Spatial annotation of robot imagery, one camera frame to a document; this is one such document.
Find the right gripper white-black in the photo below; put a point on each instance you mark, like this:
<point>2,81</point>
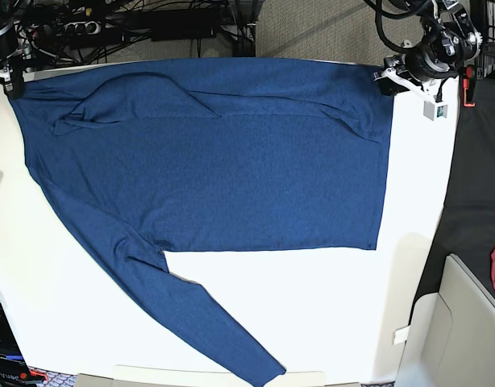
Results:
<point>12,66</point>

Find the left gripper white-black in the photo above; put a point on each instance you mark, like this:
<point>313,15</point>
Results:
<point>418,73</point>

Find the blue long-sleeve shirt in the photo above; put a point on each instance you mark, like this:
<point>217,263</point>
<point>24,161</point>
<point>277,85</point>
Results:
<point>210,155</point>

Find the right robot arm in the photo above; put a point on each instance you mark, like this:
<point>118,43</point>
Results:
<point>40,27</point>

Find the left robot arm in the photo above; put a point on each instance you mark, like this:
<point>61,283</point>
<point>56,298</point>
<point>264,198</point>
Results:
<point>449,42</point>

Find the red clamp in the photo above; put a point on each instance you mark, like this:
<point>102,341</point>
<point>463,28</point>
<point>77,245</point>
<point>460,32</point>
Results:
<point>469,84</point>

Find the black power supply box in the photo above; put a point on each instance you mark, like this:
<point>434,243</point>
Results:
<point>186,24</point>

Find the beige plastic bin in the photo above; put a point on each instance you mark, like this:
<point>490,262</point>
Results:
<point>451,338</point>

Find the black box with label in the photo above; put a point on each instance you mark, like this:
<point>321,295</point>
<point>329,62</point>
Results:
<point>10,370</point>

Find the cardboard box edge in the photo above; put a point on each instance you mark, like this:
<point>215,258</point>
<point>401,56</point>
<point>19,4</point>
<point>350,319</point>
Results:
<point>84,380</point>

